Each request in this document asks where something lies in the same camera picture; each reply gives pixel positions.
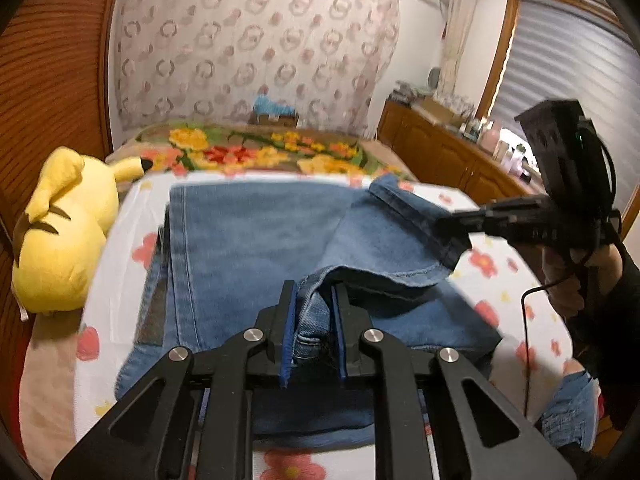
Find blue denim pants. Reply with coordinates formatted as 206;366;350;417
115;176;500;448

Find black sleeved right forearm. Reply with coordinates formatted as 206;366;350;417
570;248;639;430

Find right hand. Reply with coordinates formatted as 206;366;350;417
542;245;623;318

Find wooden sideboard cabinet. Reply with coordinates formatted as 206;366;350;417
378;100;544;205

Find grey window blind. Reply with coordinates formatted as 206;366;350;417
490;0;640;210

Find white strawberry print quilt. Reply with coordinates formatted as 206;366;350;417
54;172;580;479

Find colourful floral blanket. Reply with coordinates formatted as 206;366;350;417
107;122;416;181

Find cardboard box with blue cloth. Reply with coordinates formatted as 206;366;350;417
248;94;298;128

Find yellow Pikachu plush toy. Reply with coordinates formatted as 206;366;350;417
11;146;153;320

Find cream side curtain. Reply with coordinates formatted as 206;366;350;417
438;0;477;94

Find patterned sheer curtain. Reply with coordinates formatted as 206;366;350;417
115;0;399;136

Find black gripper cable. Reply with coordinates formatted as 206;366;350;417
520;129;624;418

